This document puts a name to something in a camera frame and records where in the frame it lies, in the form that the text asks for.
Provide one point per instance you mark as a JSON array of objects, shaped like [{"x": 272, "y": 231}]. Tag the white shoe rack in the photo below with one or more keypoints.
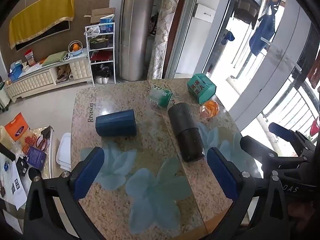
[{"x": 113, "y": 55}]

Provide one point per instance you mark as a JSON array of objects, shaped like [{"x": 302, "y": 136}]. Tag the green clear plastic cup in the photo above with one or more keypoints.
[{"x": 162, "y": 97}]

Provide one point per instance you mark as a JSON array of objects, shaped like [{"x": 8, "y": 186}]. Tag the white paper sheet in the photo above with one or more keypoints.
[{"x": 16, "y": 188}]

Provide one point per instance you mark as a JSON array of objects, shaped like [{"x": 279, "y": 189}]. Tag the orange ball in clear wrap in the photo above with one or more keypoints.
[{"x": 209, "y": 110}]

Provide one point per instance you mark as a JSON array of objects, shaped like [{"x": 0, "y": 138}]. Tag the red hanging cloth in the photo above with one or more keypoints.
[{"x": 315, "y": 127}]

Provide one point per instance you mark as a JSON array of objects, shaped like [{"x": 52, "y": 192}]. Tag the white plastic bag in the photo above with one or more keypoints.
[{"x": 92, "y": 31}]

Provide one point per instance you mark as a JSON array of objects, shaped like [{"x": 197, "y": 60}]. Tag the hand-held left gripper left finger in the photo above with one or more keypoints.
[{"x": 88, "y": 173}]

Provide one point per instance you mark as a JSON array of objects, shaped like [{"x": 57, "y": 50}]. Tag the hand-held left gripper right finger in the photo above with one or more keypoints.
[{"x": 223, "y": 173}]

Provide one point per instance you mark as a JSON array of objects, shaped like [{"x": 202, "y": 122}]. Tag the black cup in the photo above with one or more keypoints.
[{"x": 186, "y": 132}]

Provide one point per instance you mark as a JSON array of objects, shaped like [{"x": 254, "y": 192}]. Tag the cardboard box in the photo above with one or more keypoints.
[{"x": 100, "y": 13}]

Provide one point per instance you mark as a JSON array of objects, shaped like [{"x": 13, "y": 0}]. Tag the dark blue cup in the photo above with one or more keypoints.
[{"x": 116, "y": 126}]

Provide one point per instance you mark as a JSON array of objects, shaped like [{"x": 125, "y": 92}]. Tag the red snack packet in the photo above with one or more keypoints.
[{"x": 30, "y": 57}]

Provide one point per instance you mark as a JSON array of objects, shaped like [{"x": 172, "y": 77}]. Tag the patterned curtain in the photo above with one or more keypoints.
[{"x": 163, "y": 35}]

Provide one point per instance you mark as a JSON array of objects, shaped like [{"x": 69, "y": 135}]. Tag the small black box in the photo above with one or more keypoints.
[{"x": 22, "y": 168}]

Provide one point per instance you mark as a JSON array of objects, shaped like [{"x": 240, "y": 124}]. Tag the brown bag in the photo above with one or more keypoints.
[{"x": 63, "y": 74}]

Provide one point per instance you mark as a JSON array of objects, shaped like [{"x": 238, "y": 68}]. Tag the dark blue booklet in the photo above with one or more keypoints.
[{"x": 36, "y": 157}]

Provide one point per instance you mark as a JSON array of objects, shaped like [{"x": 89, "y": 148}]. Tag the small blue hanging cloth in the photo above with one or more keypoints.
[{"x": 229, "y": 36}]

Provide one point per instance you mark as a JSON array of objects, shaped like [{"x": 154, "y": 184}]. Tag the white television cabinet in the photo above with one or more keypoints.
[{"x": 37, "y": 82}]

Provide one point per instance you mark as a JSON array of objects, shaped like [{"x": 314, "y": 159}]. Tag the white wheeled appliance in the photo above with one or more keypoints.
[{"x": 3, "y": 93}]

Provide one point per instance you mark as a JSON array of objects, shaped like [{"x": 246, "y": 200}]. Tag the green cushion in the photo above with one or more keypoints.
[{"x": 56, "y": 57}]

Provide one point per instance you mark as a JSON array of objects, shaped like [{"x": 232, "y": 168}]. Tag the white sliding door frame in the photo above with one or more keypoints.
[{"x": 272, "y": 65}]

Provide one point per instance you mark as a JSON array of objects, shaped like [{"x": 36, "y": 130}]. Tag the blue and white box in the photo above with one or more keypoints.
[{"x": 106, "y": 25}]

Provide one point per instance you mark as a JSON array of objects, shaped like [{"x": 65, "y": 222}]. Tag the white plastic container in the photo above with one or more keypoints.
[{"x": 63, "y": 152}]

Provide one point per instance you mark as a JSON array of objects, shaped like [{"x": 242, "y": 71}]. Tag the black television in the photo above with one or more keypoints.
[{"x": 37, "y": 37}]

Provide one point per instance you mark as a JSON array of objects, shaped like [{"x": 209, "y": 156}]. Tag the basket of oranges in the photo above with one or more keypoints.
[{"x": 75, "y": 48}]

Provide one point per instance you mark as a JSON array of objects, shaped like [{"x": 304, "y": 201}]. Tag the balcony railing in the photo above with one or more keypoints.
[{"x": 298, "y": 97}]

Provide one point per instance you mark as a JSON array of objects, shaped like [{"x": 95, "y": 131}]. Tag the green tissue box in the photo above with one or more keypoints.
[{"x": 201, "y": 88}]

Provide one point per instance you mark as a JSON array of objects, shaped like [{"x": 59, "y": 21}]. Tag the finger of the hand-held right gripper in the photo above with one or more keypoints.
[
  {"x": 281, "y": 131},
  {"x": 257, "y": 147}
]

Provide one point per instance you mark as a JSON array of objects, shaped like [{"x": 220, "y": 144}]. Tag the yellow cloth cover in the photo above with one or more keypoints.
[{"x": 40, "y": 15}]

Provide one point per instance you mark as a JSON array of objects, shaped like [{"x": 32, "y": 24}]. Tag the silver standing air conditioner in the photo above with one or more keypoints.
[{"x": 135, "y": 30}]

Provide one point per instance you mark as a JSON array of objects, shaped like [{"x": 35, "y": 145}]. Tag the orange box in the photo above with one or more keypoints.
[{"x": 17, "y": 128}]

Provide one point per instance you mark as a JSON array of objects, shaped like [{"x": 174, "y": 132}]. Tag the white shoes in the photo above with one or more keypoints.
[{"x": 102, "y": 80}]

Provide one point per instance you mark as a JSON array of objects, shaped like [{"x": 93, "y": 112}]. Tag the blue hanging garment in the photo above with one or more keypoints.
[{"x": 263, "y": 35}]

